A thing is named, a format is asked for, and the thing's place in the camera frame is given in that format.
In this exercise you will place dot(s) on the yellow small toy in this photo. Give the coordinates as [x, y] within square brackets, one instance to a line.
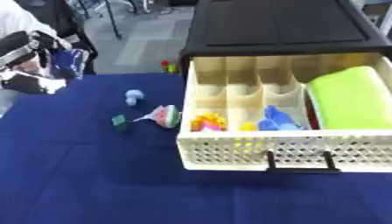
[173, 68]

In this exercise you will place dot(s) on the orange yellow pink toy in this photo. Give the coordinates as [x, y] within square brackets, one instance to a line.
[208, 122]

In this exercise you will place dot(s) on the watermelon slice toy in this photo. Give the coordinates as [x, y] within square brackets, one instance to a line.
[166, 116]

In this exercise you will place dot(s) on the black cabinet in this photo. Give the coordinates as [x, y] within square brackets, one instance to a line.
[275, 23]

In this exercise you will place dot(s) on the blue soft toy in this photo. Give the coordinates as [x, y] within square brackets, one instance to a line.
[278, 116]

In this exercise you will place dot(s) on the person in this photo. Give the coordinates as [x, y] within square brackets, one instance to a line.
[20, 14]

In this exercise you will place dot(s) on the black tripod leg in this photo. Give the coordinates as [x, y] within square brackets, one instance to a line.
[113, 20]

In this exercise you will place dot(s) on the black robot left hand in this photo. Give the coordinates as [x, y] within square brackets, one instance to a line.
[25, 83]

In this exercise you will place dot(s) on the red small toy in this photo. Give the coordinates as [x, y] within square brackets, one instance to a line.
[164, 64]

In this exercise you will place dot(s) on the green block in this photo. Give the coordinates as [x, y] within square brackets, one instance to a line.
[120, 121]

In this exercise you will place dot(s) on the pale blue mushroom toy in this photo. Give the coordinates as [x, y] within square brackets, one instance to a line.
[133, 95]

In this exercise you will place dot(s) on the pale drawer with compartments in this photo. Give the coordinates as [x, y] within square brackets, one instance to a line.
[229, 151]

